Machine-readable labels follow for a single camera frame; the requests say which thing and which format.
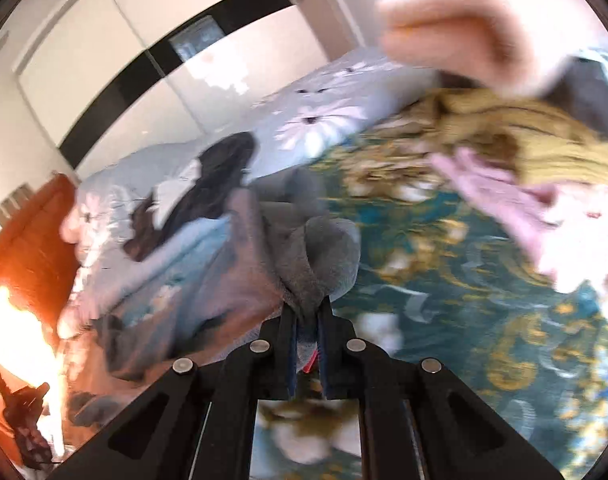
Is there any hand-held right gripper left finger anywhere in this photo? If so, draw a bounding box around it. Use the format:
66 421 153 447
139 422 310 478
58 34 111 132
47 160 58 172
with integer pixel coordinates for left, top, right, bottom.
48 304 299 480

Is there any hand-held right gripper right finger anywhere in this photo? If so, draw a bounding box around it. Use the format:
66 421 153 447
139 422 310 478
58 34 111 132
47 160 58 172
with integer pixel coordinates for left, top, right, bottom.
318 297 565 480

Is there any grey fleece garment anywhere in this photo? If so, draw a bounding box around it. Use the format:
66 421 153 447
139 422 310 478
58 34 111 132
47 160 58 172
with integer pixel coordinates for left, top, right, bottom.
96 167 362 381

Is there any teal floral blanket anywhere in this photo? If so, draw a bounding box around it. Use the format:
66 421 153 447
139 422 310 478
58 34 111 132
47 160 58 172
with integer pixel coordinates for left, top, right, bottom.
249 125 608 480

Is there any wooden headboard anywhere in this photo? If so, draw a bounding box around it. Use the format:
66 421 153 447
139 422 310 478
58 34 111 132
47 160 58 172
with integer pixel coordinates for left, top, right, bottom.
0 172 84 471

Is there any pink white pillow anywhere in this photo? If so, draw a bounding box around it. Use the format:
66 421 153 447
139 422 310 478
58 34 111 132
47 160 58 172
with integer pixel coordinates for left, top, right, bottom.
58 207 87 256

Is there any black garment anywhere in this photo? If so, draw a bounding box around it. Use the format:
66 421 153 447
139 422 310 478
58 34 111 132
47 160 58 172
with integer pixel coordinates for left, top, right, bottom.
124 132 257 263

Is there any pink garment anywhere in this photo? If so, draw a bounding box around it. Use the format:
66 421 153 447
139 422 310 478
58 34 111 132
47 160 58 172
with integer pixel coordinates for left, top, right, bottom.
431 147 608 293

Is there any light blue floral duvet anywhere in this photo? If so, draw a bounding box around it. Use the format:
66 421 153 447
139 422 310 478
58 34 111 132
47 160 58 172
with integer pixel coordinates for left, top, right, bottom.
58 47 435 351

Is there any olive knit sweater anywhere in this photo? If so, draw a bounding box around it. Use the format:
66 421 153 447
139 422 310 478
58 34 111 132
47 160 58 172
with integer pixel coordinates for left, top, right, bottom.
354 87 608 188

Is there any white wardrobe with black stripe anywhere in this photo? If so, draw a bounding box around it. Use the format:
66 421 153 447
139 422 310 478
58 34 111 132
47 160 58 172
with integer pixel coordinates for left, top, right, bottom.
0 0 365 181

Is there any peach fluffy garment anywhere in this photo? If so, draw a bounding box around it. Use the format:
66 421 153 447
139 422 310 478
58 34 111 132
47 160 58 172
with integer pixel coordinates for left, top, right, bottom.
376 0 580 98

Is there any dark grey garment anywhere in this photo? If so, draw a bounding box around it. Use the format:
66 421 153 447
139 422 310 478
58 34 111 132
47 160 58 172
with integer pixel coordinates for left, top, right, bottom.
549 52 608 141

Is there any grey wall plate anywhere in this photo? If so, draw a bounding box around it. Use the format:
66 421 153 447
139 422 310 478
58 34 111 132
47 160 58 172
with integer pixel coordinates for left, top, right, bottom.
0 185 32 227

